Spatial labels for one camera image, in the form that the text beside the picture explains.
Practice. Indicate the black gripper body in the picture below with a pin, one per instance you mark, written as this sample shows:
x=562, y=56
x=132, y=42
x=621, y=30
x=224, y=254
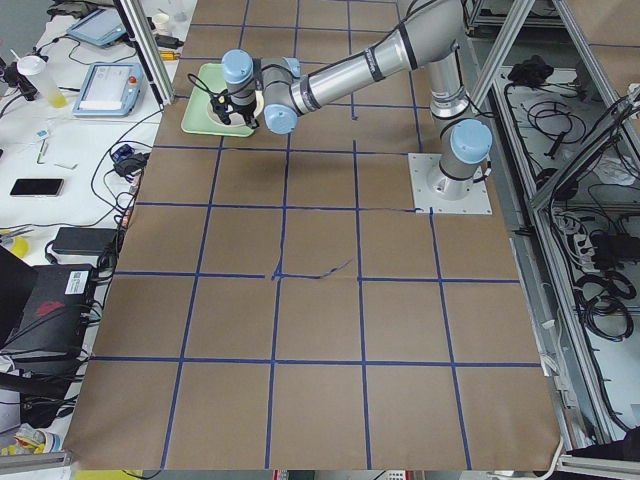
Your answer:
x=245, y=109

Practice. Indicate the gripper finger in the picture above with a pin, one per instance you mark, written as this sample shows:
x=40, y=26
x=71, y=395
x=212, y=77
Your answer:
x=251, y=121
x=223, y=117

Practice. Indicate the white round plate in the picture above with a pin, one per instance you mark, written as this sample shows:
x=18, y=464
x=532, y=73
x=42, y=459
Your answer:
x=236, y=119

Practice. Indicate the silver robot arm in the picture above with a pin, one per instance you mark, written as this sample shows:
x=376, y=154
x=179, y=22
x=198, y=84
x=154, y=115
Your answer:
x=426, y=37

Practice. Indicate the light green tray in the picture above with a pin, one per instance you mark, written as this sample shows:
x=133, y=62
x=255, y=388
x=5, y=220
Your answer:
x=195, y=119

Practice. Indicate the white paper cup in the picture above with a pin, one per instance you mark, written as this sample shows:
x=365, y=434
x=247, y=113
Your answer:
x=162, y=23

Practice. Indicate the blue teach pendant near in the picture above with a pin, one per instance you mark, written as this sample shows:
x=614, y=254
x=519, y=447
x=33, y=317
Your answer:
x=109, y=90

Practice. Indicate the blue teach pendant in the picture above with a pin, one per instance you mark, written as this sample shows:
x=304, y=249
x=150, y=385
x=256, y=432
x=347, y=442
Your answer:
x=109, y=90
x=101, y=28

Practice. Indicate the blue teach pendant far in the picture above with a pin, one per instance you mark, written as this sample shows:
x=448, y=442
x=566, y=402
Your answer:
x=101, y=28

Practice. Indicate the plastic cup yellow drink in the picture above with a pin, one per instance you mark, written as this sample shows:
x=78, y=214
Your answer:
x=34, y=68

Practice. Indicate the black power brick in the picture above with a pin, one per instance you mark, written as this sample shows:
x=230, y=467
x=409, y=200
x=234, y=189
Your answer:
x=82, y=241

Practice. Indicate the black smartphone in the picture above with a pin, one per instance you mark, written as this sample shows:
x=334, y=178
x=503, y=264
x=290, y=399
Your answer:
x=37, y=187

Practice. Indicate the black laptop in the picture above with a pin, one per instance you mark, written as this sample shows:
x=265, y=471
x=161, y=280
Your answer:
x=43, y=308

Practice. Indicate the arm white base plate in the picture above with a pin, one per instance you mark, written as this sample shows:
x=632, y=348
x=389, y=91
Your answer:
x=434, y=192

